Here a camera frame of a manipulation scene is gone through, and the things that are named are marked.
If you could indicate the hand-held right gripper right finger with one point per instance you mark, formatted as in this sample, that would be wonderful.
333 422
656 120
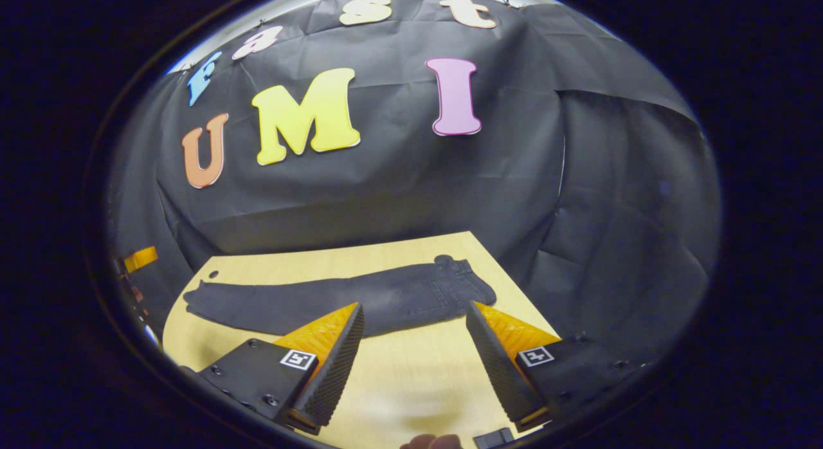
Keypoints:
495 365

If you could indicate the black jeans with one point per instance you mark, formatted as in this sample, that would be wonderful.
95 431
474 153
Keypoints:
334 301

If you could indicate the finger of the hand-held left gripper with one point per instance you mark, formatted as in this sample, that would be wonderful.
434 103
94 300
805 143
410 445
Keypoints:
141 258

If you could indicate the black backdrop cloth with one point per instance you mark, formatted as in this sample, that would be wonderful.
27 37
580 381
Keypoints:
418 179

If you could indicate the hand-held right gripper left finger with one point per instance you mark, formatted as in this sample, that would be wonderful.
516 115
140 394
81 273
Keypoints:
334 365

